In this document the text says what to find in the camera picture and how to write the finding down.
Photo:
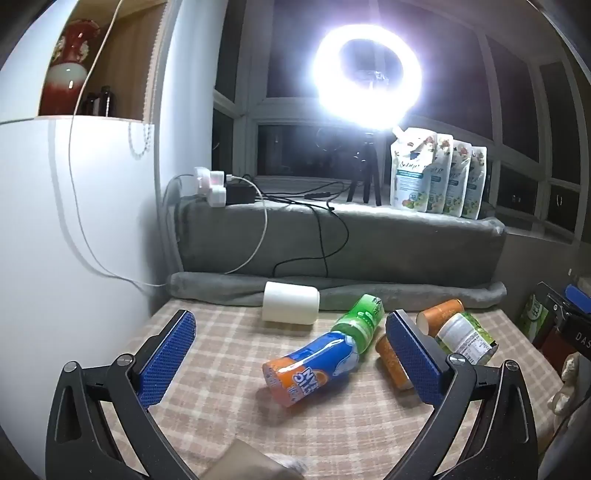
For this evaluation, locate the green box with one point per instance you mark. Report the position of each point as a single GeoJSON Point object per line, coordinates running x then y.
{"type": "Point", "coordinates": [531, 318]}

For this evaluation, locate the grey blanket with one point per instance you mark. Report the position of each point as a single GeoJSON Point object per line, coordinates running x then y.
{"type": "Point", "coordinates": [369, 249]}

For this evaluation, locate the white power strip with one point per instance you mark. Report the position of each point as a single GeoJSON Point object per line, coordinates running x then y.
{"type": "Point", "coordinates": [207, 177]}

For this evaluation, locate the window frame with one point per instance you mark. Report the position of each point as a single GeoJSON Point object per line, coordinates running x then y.
{"type": "Point", "coordinates": [489, 115]}

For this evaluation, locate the black tripod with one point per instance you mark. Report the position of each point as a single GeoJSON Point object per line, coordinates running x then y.
{"type": "Point", "coordinates": [367, 170]}

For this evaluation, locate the white charger plug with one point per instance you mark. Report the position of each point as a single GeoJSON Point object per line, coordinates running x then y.
{"type": "Point", "coordinates": [217, 197]}

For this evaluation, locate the dark glass bottles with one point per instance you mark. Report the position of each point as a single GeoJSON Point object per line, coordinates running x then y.
{"type": "Point", "coordinates": [99, 101]}

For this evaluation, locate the blue and orange cup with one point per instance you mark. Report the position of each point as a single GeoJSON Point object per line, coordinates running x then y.
{"type": "Point", "coordinates": [310, 369]}

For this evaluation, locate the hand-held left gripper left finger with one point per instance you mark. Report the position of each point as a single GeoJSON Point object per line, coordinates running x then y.
{"type": "Point", "coordinates": [167, 357]}

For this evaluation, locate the white and green labelled cup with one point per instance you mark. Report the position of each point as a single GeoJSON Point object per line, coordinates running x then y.
{"type": "Point", "coordinates": [466, 340]}

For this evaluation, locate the black power adapter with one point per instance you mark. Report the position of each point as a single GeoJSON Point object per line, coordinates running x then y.
{"type": "Point", "coordinates": [240, 194]}

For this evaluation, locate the white paper roll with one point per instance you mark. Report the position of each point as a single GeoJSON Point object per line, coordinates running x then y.
{"type": "Point", "coordinates": [291, 302]}

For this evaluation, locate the red and white vase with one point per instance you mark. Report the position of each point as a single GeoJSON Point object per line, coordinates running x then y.
{"type": "Point", "coordinates": [67, 69]}

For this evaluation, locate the white cabinet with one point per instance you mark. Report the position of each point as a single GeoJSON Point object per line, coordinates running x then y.
{"type": "Point", "coordinates": [55, 230]}

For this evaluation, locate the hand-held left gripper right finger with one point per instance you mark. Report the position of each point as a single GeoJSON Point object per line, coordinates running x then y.
{"type": "Point", "coordinates": [414, 360]}

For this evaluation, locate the orange speckled cup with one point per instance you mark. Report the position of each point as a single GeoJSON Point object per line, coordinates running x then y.
{"type": "Point", "coordinates": [438, 314]}
{"type": "Point", "coordinates": [391, 362]}

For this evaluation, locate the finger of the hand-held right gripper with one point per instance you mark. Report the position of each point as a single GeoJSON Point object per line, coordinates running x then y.
{"type": "Point", "coordinates": [579, 297]}

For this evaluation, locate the plaid tablecloth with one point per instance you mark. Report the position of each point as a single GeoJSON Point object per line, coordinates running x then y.
{"type": "Point", "coordinates": [221, 360]}

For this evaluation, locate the tan cloth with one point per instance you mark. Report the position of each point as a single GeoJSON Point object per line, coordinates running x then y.
{"type": "Point", "coordinates": [249, 464]}

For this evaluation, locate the white green spout pouch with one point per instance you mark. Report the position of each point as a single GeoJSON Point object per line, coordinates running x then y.
{"type": "Point", "coordinates": [442, 184]}
{"type": "Point", "coordinates": [476, 194]}
{"type": "Point", "coordinates": [411, 175]}
{"type": "Point", "coordinates": [458, 189]}

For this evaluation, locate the white plush toy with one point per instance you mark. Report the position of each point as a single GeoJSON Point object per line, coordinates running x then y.
{"type": "Point", "coordinates": [567, 383]}

